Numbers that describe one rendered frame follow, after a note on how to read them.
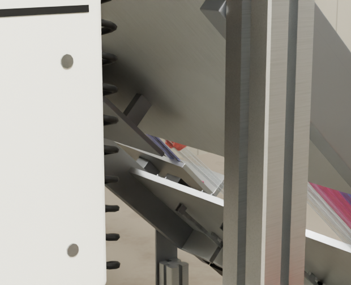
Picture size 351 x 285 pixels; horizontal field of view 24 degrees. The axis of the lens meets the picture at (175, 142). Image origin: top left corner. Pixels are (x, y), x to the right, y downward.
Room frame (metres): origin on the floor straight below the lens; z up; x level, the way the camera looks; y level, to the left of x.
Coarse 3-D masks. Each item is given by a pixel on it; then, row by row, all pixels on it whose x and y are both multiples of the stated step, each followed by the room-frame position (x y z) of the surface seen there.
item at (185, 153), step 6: (180, 150) 1.12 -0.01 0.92; (186, 150) 1.12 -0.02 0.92; (186, 156) 1.12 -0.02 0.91; (192, 156) 1.13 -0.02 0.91; (192, 162) 1.13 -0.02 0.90; (198, 162) 1.14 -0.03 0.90; (198, 168) 1.14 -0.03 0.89; (204, 168) 1.14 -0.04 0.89; (204, 174) 1.15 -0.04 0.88; (210, 174) 1.15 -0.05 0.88; (210, 180) 1.16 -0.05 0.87; (216, 180) 1.16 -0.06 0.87; (216, 186) 1.16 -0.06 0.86; (222, 186) 1.17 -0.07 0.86; (222, 192) 1.17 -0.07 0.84
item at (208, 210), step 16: (144, 176) 1.27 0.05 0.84; (160, 176) 1.25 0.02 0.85; (160, 192) 1.29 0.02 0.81; (176, 192) 1.22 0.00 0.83; (192, 192) 1.17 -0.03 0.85; (176, 208) 1.26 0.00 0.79; (192, 208) 1.24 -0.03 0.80; (208, 208) 1.18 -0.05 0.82; (192, 224) 1.35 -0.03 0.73; (208, 224) 1.28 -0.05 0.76; (320, 240) 0.97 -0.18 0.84; (336, 240) 0.96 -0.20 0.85; (320, 256) 1.03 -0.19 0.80; (336, 256) 0.98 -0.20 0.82; (320, 272) 1.10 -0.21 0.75; (336, 272) 1.05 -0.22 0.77
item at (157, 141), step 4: (148, 136) 1.56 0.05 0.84; (152, 136) 1.56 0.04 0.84; (152, 140) 1.57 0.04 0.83; (156, 140) 1.56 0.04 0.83; (160, 140) 1.57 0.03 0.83; (156, 144) 1.57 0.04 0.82; (160, 144) 1.57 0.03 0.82; (164, 144) 1.57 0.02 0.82; (160, 148) 1.58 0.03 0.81; (164, 148) 1.57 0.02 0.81; (168, 148) 1.58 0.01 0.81; (164, 152) 1.58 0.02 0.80; (168, 152) 1.58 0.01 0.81; (172, 152) 1.58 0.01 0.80; (168, 156) 1.58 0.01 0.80; (172, 156) 1.58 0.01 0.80; (176, 156) 1.59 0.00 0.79; (180, 160) 1.59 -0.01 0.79
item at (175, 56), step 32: (128, 0) 0.71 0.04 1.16; (160, 0) 0.67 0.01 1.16; (192, 0) 0.63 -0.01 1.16; (128, 32) 0.77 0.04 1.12; (160, 32) 0.72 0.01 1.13; (192, 32) 0.68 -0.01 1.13; (128, 64) 0.85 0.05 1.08; (160, 64) 0.79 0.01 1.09; (192, 64) 0.74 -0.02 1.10; (224, 64) 0.70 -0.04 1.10; (128, 96) 0.94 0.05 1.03; (160, 96) 0.87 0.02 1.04; (192, 96) 0.81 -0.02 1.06; (224, 96) 0.76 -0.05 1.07; (128, 128) 0.90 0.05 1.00; (160, 128) 0.98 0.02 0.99; (192, 128) 0.90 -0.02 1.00; (224, 128) 0.83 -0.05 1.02; (320, 160) 0.74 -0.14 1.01
